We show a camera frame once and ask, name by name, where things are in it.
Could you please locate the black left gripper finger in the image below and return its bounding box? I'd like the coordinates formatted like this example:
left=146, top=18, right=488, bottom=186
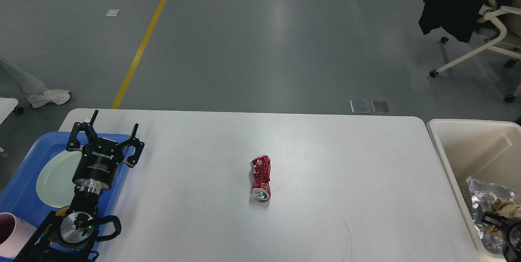
left=66, top=110, right=102, bottom=151
left=110, top=123, right=145, bottom=168

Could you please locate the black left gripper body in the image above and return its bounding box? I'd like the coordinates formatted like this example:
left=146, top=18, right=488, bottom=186
left=71, top=139, right=124, bottom=191

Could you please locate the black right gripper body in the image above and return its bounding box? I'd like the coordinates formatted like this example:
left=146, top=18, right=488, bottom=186
left=503, top=221, right=521, bottom=262

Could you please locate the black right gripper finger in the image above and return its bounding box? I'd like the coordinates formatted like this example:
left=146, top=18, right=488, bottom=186
left=482, top=212, right=508, bottom=230

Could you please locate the brown paper ball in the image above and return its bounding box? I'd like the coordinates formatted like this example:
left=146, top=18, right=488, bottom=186
left=484, top=199, right=521, bottom=239

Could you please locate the aluminium foil sheet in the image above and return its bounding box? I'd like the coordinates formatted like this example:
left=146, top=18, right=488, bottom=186
left=463, top=177, right=520, bottom=255

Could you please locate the light green plate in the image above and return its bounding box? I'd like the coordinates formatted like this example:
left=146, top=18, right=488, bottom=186
left=37, top=151, right=82, bottom=208

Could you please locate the teal mug yellow inside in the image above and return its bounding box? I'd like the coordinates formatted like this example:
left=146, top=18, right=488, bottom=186
left=55, top=206, right=70, bottom=218

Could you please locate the crushed red soda can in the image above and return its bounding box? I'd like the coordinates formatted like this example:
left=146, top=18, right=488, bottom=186
left=250, top=155, right=271, bottom=203

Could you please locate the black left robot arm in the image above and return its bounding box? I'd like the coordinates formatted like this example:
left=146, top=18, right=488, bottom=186
left=14, top=110, right=145, bottom=262

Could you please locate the beige plastic bin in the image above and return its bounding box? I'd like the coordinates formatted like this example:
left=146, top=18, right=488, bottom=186
left=427, top=119, right=521, bottom=262

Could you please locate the blue plastic tray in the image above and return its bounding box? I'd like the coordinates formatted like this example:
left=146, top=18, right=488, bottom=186
left=0, top=131, right=139, bottom=262

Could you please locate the white chair at left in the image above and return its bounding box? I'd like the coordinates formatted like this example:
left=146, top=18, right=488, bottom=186
left=0, top=97, right=25, bottom=124

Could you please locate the pink ribbed cup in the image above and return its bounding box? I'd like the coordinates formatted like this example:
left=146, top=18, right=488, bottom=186
left=0, top=212, right=37, bottom=260

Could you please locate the white paper scrap on floor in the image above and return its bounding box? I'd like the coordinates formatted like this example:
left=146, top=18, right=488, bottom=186
left=105, top=9, right=121, bottom=17

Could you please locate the grey floor plate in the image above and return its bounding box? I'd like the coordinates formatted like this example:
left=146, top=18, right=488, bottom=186
left=370, top=100, right=391, bottom=114
left=350, top=100, right=371, bottom=114

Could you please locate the grey white office chair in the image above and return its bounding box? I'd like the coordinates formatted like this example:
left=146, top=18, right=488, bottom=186
left=429, top=0, right=520, bottom=77

